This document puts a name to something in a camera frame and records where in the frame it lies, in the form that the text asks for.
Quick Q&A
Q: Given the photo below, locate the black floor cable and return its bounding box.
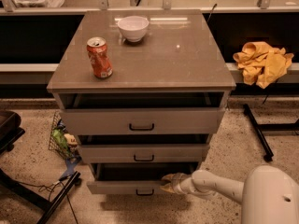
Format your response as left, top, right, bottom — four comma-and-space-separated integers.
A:
15, 179, 80, 224

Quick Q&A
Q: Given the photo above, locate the blue tape strip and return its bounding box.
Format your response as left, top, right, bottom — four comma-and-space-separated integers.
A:
59, 156, 81, 181

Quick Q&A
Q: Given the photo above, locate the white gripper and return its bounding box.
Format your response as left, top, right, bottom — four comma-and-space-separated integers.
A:
160, 173, 196, 194

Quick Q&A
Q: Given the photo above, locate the grey middle drawer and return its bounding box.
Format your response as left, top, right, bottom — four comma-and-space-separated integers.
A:
78, 134, 209, 163

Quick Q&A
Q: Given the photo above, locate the yellow crumpled cloth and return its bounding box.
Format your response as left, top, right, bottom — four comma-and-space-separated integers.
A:
233, 41, 293, 89

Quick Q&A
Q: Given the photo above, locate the grey bottom drawer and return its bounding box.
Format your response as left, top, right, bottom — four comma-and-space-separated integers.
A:
87, 162, 198, 196

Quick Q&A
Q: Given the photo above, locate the grey top drawer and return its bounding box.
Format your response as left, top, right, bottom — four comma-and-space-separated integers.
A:
61, 92, 224, 135

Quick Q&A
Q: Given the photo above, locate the white ceramic bowl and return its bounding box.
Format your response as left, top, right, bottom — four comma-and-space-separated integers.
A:
118, 16, 150, 42

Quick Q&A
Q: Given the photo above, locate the black metal stand right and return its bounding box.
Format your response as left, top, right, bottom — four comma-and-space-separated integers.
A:
243, 104, 299, 162

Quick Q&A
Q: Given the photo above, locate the grey drawer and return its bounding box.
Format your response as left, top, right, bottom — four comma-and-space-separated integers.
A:
78, 134, 209, 163
87, 162, 198, 196
61, 92, 224, 135

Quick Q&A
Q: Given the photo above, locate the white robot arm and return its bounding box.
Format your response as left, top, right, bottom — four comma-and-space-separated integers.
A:
161, 165, 299, 224

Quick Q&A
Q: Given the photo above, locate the black metal stand left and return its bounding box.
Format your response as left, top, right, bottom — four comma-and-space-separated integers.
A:
0, 169, 80, 224

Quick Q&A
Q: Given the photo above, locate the orange soda can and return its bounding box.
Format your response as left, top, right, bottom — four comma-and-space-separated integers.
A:
87, 37, 113, 78

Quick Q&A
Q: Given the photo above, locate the wire basket with items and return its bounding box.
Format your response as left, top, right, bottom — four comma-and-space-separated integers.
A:
48, 112, 78, 159

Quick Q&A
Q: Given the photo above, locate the black metal stand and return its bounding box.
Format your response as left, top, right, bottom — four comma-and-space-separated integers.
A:
243, 104, 299, 162
0, 169, 80, 224

